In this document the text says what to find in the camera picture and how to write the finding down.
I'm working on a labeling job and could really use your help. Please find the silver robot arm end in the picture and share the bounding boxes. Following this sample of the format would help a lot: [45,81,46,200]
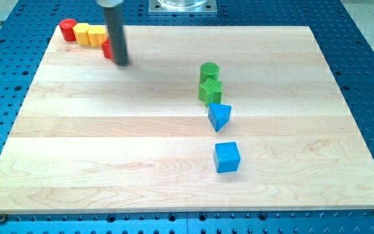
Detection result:
[96,0,124,8]

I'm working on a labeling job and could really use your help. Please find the green star block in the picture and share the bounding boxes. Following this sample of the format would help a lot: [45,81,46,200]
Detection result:
[198,79,223,107]

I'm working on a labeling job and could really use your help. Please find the red star block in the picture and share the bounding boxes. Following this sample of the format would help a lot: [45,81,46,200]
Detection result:
[101,38,114,60]

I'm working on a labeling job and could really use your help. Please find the blue triangle block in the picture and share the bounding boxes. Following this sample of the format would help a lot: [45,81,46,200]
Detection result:
[208,103,232,132]

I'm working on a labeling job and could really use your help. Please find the green cylinder block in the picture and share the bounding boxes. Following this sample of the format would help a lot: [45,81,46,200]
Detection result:
[199,62,219,84]

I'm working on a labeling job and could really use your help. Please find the blue cube block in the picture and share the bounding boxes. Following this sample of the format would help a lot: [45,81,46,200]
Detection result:
[213,142,241,173]

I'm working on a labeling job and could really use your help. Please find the wooden board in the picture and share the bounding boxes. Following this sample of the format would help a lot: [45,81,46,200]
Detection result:
[0,26,374,214]

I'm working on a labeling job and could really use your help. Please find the yellow pentagon block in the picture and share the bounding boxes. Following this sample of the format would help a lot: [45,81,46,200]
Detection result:
[88,25,107,47]

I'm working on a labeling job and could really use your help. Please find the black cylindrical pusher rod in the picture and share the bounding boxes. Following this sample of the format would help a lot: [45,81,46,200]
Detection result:
[103,3,129,66]

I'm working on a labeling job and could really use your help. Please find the yellow hexagon block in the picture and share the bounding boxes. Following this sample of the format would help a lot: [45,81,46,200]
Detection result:
[73,23,90,46]

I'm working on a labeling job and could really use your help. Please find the red cylinder block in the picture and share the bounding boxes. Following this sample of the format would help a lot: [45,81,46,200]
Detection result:
[58,18,77,42]

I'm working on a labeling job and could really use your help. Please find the blue perforated metal table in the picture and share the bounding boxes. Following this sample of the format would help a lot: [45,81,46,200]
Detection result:
[0,1,374,233]

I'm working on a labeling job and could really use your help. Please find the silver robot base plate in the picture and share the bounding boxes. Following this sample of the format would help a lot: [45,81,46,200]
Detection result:
[148,0,218,15]

